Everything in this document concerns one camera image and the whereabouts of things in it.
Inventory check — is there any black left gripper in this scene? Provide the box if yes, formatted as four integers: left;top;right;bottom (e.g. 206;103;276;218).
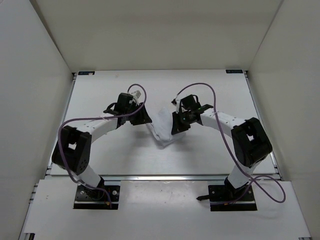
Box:
126;102;153;126

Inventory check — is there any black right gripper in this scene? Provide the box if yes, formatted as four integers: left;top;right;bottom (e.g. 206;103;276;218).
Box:
171;110;193;135

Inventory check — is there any white skirt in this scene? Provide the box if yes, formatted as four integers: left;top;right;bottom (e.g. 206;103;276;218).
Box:
146;107;186;148

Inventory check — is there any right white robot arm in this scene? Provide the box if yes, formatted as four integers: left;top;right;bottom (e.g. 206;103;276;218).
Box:
171;94;273;200

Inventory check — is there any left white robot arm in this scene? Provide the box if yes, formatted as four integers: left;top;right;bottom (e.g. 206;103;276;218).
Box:
58;90;152;200

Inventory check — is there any left blue table label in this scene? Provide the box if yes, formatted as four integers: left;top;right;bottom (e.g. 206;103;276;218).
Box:
77;71;95;76

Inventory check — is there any blue table label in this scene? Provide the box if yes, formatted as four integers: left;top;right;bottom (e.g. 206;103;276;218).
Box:
77;71;95;76
225;69;243;74

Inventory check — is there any right blue table label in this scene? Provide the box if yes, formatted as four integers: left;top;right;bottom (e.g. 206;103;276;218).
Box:
225;69;243;74

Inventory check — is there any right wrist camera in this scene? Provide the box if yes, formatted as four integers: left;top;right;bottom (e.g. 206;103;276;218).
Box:
171;96;183;114

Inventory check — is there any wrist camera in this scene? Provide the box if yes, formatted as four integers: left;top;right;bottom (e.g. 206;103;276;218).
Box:
130;90;142;100
171;96;183;114

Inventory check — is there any aluminium table frame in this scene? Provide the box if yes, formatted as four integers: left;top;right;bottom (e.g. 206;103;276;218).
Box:
23;70;311;240

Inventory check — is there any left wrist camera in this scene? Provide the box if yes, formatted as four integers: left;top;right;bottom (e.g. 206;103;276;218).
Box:
130;90;142;100

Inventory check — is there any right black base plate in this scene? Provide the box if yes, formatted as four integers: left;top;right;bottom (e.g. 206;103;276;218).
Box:
196;184;258;212

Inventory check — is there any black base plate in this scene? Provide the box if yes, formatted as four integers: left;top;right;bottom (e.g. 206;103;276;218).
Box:
196;184;258;212
73;183;121;210

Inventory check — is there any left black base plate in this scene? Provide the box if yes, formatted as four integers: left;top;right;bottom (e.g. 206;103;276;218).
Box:
73;183;121;210

